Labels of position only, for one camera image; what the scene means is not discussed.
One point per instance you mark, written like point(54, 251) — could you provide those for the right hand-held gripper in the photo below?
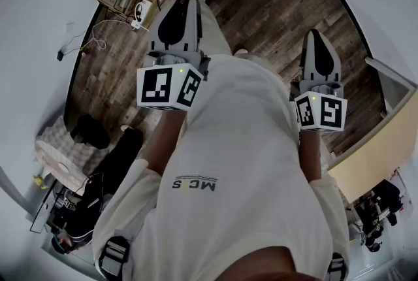
point(333, 113)

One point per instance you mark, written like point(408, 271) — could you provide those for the white round side table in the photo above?
point(58, 162)

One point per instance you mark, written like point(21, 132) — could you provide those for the yellow toy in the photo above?
point(40, 181)

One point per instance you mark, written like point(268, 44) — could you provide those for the white charger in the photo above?
point(136, 25)

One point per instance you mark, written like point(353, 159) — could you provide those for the dark monitor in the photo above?
point(40, 212)

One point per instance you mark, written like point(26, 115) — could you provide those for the light wooden desk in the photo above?
point(375, 155)

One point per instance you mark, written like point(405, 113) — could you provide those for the white power strip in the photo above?
point(145, 10)

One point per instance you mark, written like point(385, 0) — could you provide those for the person's left forearm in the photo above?
point(166, 142)

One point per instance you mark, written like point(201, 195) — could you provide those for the person's right white shoe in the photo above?
point(241, 51)

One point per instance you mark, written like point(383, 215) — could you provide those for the white metal frame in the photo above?
point(392, 72)

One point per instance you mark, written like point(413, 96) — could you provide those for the small black adapter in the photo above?
point(60, 56)

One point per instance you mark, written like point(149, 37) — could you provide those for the person's neck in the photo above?
point(271, 263)

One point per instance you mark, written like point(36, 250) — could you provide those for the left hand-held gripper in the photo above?
point(153, 87)

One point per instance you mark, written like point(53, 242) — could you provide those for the person's white t-shirt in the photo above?
point(235, 142)

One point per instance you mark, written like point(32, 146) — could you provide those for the black stool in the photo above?
point(91, 131)

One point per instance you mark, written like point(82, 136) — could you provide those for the person's right forearm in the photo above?
point(311, 155)

